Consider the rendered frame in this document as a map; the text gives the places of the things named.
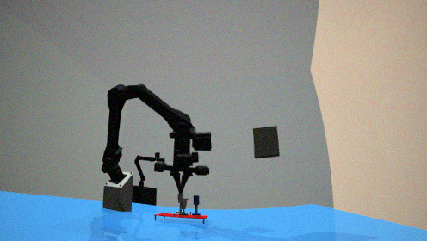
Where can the red circuit board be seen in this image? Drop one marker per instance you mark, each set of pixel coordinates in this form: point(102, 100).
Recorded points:
point(182, 214)

